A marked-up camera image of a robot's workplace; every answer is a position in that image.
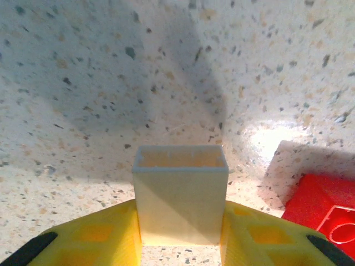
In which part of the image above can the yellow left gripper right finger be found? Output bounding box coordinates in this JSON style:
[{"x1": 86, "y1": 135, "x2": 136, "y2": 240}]
[{"x1": 219, "y1": 200, "x2": 355, "y2": 266}]

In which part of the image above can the white lego brick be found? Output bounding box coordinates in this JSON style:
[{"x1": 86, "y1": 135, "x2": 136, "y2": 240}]
[{"x1": 131, "y1": 145, "x2": 230, "y2": 247}]

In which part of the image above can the red lego brick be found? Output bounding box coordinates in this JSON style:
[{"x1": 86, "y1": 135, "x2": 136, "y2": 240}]
[{"x1": 280, "y1": 173, "x2": 355, "y2": 260}]

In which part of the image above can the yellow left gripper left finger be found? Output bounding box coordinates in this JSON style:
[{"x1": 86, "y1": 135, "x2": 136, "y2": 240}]
[{"x1": 0, "y1": 199, "x2": 144, "y2": 266}]

